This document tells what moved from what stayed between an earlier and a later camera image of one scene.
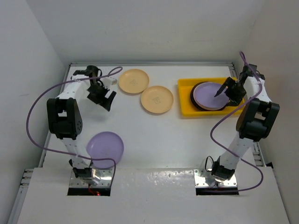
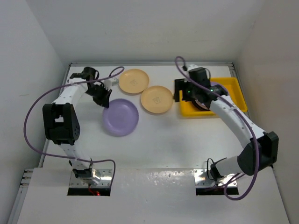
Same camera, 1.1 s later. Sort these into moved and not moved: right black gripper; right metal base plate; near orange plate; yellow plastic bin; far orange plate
Moved: right black gripper
Not moved: yellow plastic bin; near orange plate; right metal base plate; far orange plate
